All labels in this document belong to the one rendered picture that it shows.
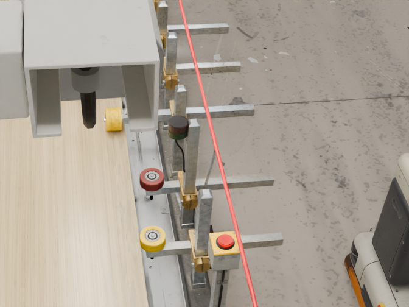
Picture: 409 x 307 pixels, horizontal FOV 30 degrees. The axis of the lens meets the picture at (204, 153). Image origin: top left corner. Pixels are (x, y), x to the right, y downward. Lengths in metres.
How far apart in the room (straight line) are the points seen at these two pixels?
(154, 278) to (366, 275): 0.99
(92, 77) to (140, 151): 2.52
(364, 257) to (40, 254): 1.45
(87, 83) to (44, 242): 1.88
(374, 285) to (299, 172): 0.92
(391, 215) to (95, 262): 1.23
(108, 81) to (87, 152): 1.98
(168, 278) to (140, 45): 2.20
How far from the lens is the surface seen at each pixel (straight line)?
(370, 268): 3.19
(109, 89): 0.62
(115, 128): 2.63
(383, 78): 4.58
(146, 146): 3.01
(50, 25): 0.43
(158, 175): 2.51
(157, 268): 2.62
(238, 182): 2.57
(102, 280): 2.24
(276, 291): 3.37
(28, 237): 2.36
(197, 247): 2.31
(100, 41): 0.41
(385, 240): 3.08
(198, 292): 2.47
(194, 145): 2.35
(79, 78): 0.47
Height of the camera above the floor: 2.70
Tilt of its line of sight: 44 degrees down
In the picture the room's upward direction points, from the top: 5 degrees clockwise
